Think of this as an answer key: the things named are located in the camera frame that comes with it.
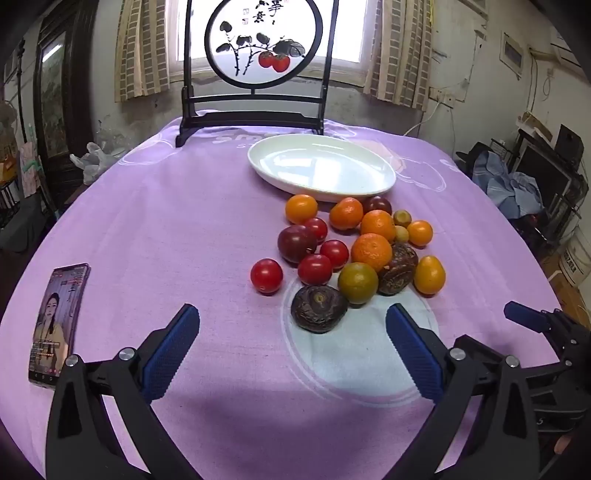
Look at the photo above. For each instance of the smartphone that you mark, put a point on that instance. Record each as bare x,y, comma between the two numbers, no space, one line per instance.
53,332

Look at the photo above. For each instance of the dark purple plum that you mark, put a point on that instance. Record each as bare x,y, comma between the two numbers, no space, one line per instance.
377,204

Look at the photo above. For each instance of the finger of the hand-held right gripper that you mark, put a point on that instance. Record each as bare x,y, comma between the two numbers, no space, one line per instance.
524,314

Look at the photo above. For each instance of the small yellow-green longan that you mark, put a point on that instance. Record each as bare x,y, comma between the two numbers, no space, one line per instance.
401,217
400,234

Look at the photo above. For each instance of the smooth round orange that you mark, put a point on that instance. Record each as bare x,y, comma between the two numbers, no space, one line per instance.
301,208

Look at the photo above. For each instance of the black bag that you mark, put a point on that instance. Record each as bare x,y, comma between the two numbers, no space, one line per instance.
471,157

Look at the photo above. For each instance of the white wall panel box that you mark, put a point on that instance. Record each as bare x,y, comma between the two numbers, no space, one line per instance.
511,55

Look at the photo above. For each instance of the black persimmon painting table screen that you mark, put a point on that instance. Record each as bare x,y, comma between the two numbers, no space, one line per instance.
251,121

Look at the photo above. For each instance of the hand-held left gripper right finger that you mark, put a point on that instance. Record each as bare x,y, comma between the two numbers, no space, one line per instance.
413,350

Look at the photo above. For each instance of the blue clothes pile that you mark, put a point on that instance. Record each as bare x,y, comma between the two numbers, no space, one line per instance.
512,189

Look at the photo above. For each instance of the cardboard box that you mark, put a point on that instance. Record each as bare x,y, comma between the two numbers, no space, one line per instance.
535,124

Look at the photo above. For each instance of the person's right hand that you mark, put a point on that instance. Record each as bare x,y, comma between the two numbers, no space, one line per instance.
562,446

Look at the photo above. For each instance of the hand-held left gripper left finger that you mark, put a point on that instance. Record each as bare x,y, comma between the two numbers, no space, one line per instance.
171,355

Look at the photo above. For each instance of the green tangerine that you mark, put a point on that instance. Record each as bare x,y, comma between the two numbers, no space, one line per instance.
358,282

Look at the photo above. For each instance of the red purple plum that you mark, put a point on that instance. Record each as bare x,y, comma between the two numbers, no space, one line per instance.
297,243

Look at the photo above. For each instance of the computer monitor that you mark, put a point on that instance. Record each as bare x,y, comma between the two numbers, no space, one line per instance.
542,170

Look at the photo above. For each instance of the oval yellow-orange kumquat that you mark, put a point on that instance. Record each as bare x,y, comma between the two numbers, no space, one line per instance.
429,275

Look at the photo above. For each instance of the white oval plate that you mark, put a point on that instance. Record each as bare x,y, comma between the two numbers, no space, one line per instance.
323,166

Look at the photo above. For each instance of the wrinkled brown passion fruit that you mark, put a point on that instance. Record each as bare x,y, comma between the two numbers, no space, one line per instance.
399,274
318,308

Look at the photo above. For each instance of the white wall socket strip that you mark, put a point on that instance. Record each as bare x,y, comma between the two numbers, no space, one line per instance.
442,97

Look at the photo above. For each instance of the window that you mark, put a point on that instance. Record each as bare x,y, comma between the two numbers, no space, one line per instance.
351,37

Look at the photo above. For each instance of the black speaker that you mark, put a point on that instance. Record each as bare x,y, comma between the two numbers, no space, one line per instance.
569,145

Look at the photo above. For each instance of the dark wooden cabinet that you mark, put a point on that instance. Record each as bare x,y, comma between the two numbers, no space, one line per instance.
55,115

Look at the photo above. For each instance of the white plastic bag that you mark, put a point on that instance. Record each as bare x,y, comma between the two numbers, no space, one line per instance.
94,161

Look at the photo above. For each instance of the brick pattern curtain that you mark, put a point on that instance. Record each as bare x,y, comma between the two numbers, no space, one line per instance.
141,46
401,55

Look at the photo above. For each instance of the purple tablecloth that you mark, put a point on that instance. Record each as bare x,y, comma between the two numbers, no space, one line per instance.
161,230

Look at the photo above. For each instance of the white bucket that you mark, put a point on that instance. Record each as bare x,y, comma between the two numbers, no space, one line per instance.
577,258

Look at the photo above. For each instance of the orange tangerine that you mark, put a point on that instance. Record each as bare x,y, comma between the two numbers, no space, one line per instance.
377,225
371,251
346,213

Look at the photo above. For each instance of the small orange kumquat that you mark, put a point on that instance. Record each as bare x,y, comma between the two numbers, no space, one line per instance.
419,232

